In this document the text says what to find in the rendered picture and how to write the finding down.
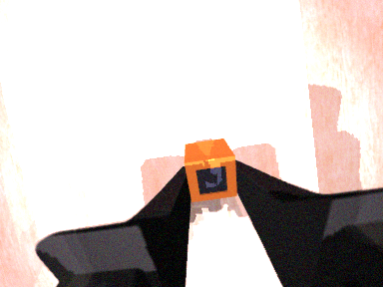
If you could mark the orange block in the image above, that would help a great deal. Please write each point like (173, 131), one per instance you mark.
(210, 168)

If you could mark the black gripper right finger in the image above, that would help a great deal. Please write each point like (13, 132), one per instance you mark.
(297, 228)

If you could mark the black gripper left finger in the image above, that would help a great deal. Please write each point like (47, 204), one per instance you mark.
(155, 240)

